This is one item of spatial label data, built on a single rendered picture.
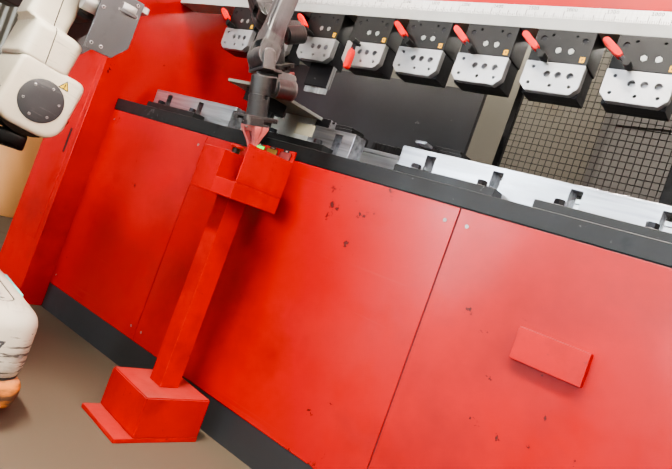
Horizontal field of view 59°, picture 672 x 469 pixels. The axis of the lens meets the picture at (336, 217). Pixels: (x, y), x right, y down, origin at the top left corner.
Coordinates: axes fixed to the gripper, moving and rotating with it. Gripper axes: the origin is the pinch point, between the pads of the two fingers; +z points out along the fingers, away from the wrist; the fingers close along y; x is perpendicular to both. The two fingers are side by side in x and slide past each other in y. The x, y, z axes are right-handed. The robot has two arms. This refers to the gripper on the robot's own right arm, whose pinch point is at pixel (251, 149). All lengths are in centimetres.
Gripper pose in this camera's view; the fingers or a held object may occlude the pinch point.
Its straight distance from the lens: 162.7
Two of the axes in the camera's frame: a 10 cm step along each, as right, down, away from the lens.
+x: -6.8, -2.3, 7.0
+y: 7.1, 0.1, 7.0
